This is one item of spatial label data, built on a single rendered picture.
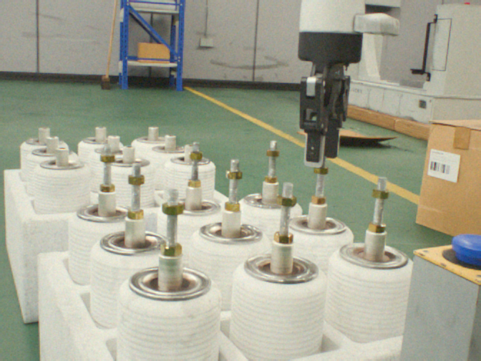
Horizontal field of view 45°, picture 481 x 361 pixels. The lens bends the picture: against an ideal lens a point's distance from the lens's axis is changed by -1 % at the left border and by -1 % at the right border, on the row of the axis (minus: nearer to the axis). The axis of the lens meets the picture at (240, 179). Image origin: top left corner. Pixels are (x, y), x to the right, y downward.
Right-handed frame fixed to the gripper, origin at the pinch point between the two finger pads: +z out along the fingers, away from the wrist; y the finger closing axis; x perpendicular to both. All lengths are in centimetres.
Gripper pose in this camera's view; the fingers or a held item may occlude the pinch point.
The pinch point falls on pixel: (322, 151)
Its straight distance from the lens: 72.8
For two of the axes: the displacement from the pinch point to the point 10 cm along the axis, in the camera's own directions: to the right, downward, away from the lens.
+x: 9.2, 1.3, -3.8
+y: -4.0, 1.8, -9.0
